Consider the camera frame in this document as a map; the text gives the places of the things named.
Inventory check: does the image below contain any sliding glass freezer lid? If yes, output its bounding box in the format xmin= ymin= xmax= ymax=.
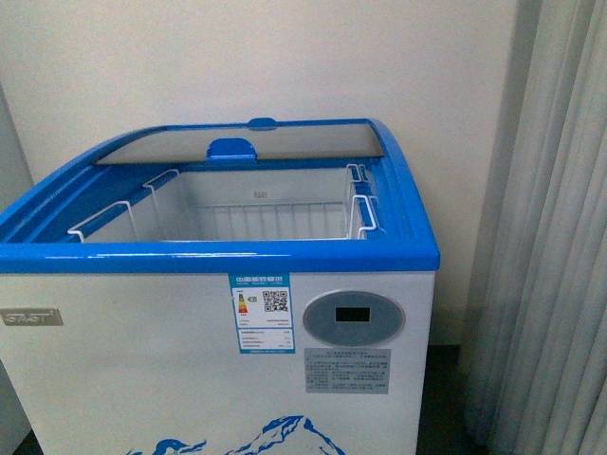
xmin=99 ymin=123 xmax=384 ymax=165

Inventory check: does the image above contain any white blue chest freezer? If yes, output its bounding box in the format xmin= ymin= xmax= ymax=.
xmin=1 ymin=118 xmax=440 ymax=454

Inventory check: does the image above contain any blue energy label sticker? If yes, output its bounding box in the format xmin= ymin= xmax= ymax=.
xmin=229 ymin=273 xmax=296 ymax=355

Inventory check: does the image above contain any grey oval control panel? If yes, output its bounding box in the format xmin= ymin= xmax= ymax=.
xmin=303 ymin=290 xmax=406 ymax=347

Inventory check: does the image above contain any grey instruction sticker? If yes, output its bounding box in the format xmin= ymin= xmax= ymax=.
xmin=303 ymin=348 xmax=391 ymax=394

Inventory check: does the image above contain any grey white curtain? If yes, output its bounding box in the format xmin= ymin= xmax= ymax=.
xmin=462 ymin=1 xmax=606 ymax=454

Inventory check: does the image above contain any grey white cabinet on wheels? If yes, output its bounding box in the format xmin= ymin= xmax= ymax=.
xmin=0 ymin=82 xmax=35 ymax=455

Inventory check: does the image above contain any silver brand badge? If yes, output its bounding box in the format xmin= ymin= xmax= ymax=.
xmin=1 ymin=308 xmax=64 ymax=327

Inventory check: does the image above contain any white wire freezer basket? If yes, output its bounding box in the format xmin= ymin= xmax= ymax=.
xmin=67 ymin=164 xmax=384 ymax=243

